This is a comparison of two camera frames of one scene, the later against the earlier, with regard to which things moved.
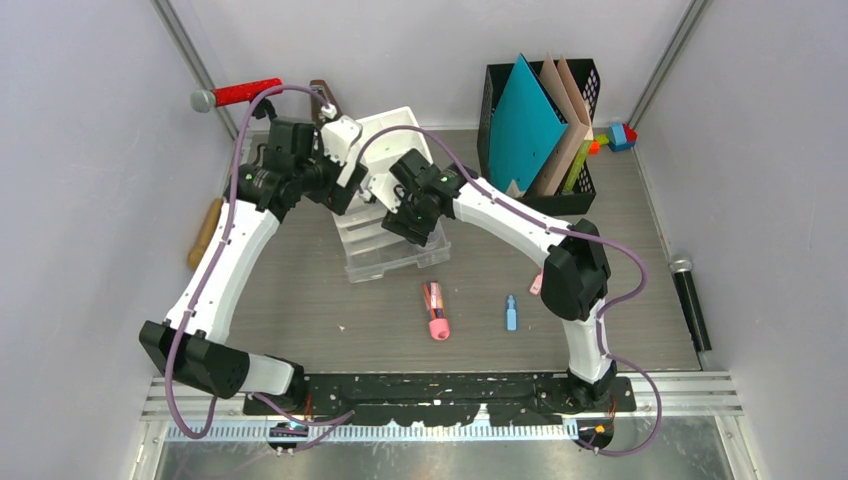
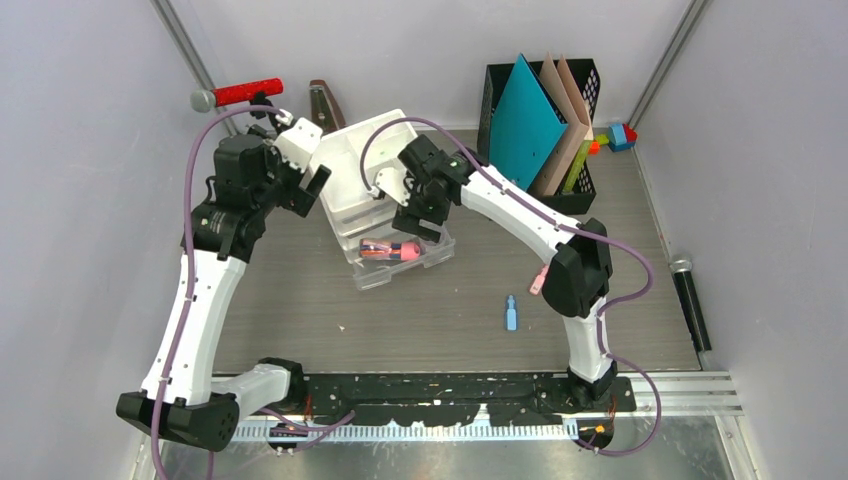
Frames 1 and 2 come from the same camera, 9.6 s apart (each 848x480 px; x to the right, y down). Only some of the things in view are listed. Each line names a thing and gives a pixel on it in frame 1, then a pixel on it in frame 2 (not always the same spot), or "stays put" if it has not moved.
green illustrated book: x=569 y=187 stays put
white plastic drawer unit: x=374 y=251 stays put
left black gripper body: x=323 y=187 -> x=282 y=186
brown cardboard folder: x=579 y=129 stays put
